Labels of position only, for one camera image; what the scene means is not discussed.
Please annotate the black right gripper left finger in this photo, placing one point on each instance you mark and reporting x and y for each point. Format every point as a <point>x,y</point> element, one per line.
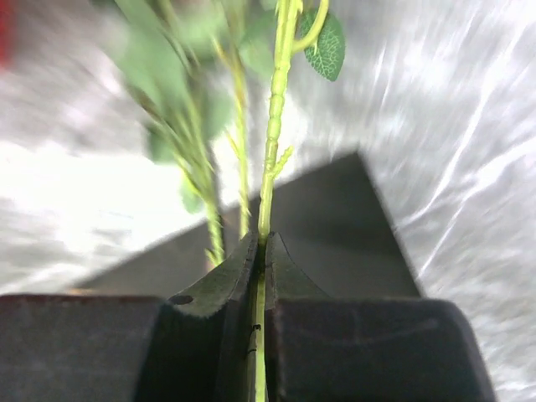
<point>190,347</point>

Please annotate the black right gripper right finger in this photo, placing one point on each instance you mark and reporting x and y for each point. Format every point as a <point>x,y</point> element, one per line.
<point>319,348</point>

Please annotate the black wrapping paper cone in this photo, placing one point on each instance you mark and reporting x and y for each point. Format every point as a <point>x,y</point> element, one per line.
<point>332,222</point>

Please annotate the red plastic shopping basket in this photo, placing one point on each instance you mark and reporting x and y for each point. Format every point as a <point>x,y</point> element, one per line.
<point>7,21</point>

